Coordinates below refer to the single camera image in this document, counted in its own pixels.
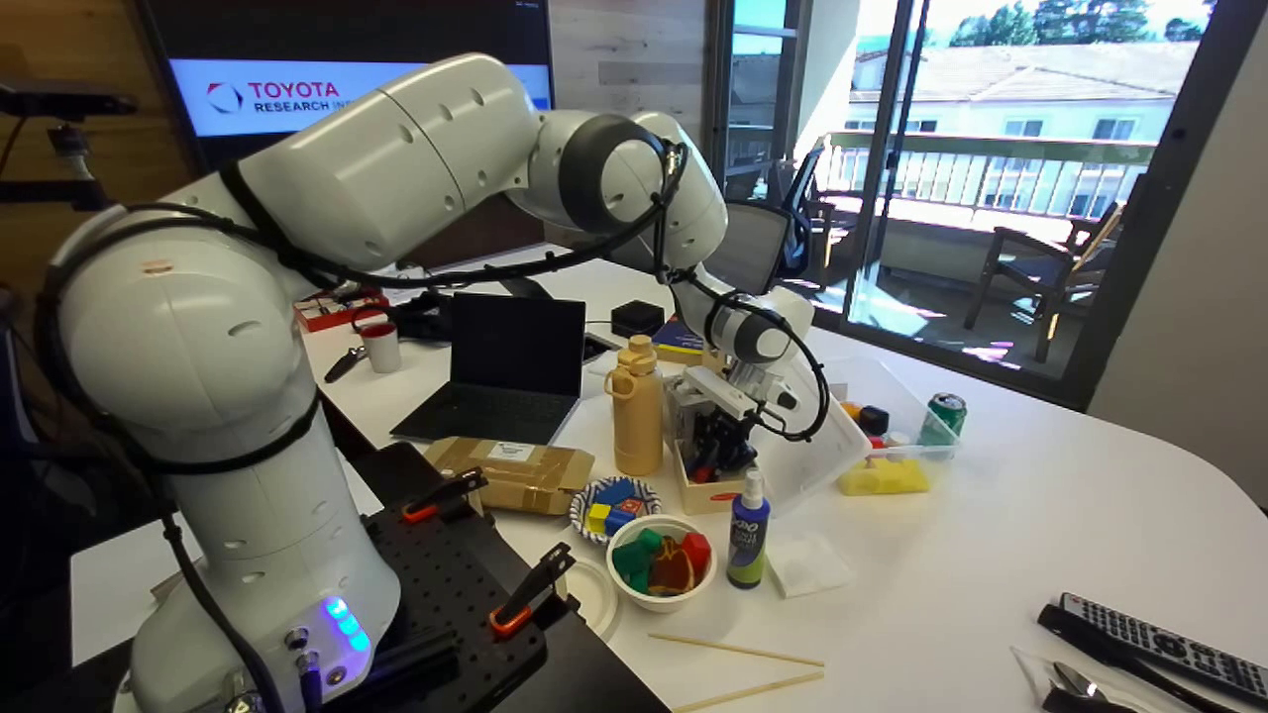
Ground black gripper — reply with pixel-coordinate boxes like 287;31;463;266
678;393;770;484

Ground square wooden box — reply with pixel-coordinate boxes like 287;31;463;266
670;440;763;516

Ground wooden block box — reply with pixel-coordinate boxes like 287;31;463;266
605;335;670;480

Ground blue rounded block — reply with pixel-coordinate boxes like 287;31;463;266
597;480;649;525

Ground white folded napkin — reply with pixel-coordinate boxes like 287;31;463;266
770;526;866;601

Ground blue patterned bowl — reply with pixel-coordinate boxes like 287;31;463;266
567;476;662;546

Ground white bowl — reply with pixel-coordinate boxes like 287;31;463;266
601;513;723;616

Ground small black box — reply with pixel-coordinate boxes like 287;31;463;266
605;299;670;340

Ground yellow sponge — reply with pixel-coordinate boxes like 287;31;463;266
838;452;936;498

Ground wooden chopstick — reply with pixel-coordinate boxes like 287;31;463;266
646;630;829;674

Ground cardboard box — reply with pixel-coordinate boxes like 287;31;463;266
426;436;597;521

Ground grey office chair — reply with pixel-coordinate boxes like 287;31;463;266
711;143;829;300

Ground black laptop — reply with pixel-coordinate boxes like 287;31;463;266
390;294;589;447

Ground orange black clamp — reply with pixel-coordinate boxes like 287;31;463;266
397;465;490;526
484;538;580;642

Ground green drink can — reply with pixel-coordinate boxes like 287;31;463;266
916;390;971;452

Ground white red cup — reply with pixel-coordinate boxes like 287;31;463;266
354;312;403;378

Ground wooden patio chair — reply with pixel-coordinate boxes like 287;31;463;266
962;204;1127;369

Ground black patterned flat bar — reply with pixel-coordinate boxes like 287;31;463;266
1036;592;1268;711

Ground black tripod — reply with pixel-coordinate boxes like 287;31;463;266
0;84;143;214

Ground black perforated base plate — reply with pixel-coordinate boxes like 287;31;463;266
300;440;670;713

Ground wall monitor screen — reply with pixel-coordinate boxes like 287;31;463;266
135;0;560;143

